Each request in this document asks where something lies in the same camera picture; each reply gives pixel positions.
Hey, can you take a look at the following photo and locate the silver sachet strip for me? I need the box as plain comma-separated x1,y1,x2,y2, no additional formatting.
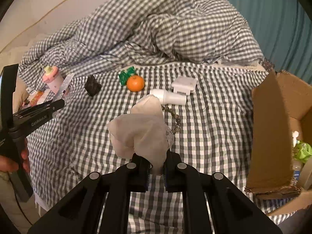
52,73,75,102

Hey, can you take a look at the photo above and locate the black crinkled packet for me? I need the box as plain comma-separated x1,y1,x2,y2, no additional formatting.
84,75,102,97

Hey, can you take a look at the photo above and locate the green snack packet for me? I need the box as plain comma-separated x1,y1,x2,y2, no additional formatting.
118,66,137,86

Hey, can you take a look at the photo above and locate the dark bead bracelet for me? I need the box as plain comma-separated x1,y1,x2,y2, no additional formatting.
161,105,183,135

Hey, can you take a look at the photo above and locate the beige cloth pouch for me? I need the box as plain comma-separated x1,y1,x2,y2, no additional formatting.
107,95,175,175

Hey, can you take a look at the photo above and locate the white cylindrical plug device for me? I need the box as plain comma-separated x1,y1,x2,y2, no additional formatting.
150,89,187,106

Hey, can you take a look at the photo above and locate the person's left hand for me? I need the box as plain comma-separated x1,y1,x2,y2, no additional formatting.
0,139,31,173

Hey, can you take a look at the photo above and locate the orange snack wrapper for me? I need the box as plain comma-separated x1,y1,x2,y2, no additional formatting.
22,89,50,108

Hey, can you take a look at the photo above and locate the pink kids bottle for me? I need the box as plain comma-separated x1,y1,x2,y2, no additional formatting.
42,66,64,95

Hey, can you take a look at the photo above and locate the white round container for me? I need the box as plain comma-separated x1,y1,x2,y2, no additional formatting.
297,157,312,190

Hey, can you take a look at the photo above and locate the orange mandarin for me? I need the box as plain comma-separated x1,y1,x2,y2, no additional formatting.
126,75,145,92

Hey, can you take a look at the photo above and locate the green bag in box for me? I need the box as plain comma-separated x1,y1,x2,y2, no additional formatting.
293,140,312,164

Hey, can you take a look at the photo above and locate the checkered bed sheet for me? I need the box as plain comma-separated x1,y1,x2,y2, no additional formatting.
25,62,296,234

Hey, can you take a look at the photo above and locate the cardboard box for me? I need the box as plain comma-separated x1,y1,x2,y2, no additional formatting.
245,71,311,216

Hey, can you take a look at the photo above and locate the white square charger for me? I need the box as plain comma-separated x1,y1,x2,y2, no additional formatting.
171,76,197,96

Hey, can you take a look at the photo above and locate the crumpled checkered duvet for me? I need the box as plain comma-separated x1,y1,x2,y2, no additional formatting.
19,0,263,88

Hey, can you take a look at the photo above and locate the teal curtain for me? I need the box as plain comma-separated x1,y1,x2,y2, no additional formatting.
228,0,311,83

